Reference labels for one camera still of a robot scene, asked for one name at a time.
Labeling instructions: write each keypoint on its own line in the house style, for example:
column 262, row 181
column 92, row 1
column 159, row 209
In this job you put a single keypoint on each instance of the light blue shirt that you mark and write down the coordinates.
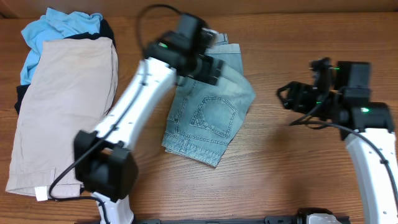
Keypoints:
column 54, row 25

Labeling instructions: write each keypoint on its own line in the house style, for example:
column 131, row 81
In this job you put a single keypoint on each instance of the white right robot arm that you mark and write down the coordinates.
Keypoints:
column 367, row 130

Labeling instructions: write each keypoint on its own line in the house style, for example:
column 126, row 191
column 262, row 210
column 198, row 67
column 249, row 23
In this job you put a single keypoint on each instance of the black garment under pile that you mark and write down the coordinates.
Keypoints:
column 104, row 31

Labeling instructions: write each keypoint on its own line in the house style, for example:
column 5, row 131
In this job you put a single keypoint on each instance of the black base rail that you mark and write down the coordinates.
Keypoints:
column 303, row 215

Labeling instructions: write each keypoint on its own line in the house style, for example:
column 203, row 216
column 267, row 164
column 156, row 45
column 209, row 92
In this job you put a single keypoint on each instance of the light blue denim shorts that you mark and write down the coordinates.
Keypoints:
column 204, row 119

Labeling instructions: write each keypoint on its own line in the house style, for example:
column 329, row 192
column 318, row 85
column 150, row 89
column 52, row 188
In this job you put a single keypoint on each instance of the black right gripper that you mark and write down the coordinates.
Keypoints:
column 300, row 94

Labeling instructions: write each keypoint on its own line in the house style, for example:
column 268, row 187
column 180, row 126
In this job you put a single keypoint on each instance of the beige folded shorts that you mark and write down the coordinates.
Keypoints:
column 72, row 89

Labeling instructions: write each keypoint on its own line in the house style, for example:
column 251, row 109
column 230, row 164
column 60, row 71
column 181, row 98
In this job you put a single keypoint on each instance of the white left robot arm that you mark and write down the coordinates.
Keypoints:
column 103, row 159

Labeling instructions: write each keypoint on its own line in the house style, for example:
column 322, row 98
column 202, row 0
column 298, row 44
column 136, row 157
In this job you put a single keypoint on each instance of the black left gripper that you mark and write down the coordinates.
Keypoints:
column 212, row 71

